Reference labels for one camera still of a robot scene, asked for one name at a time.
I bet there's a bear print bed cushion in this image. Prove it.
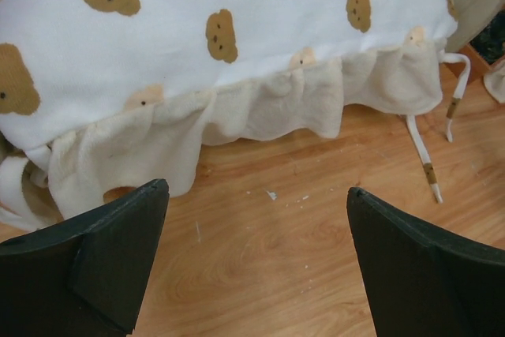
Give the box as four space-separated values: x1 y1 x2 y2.
1 0 468 231

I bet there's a small white paper scrap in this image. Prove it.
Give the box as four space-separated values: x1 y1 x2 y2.
266 190 278 200

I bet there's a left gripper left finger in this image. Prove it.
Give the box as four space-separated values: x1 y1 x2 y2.
1 179 170 336

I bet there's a dark green rolled sock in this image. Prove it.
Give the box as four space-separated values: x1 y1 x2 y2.
470 9 505 66

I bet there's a small bear print pillow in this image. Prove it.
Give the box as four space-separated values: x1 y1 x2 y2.
483 61 505 104

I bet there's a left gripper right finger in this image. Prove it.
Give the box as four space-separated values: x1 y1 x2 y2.
346 187 504 336

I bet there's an orange wooden compartment tray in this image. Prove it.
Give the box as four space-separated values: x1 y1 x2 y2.
458 43 504 82

